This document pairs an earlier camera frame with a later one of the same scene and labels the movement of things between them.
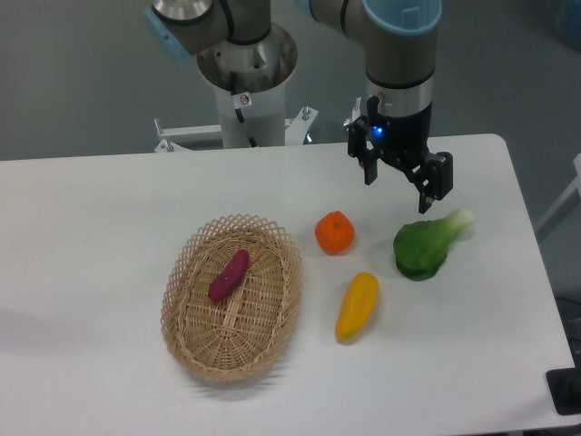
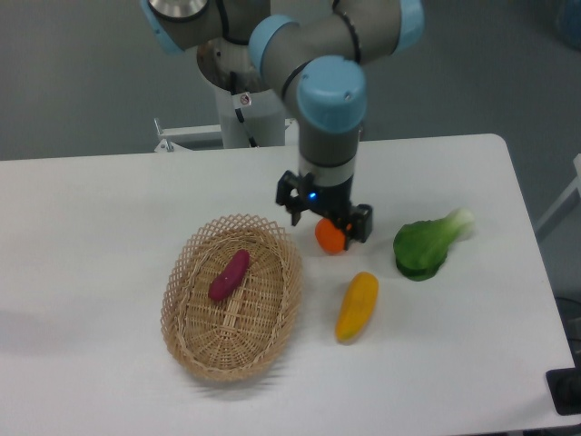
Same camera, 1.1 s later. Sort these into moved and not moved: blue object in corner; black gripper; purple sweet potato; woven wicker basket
Moved: black gripper
Not moved: blue object in corner; purple sweet potato; woven wicker basket
